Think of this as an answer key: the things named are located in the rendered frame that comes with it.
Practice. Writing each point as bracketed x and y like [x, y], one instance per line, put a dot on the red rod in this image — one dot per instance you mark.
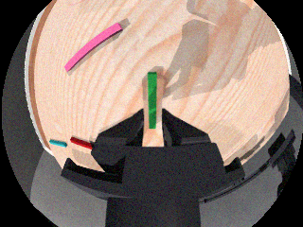
[81, 143]

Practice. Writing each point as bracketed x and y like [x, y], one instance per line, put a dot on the pink rod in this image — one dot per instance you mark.
[100, 38]

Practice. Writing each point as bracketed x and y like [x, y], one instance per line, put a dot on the turquoise rod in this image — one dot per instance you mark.
[59, 143]

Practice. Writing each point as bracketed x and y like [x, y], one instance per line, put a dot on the green rod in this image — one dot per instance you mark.
[152, 99]

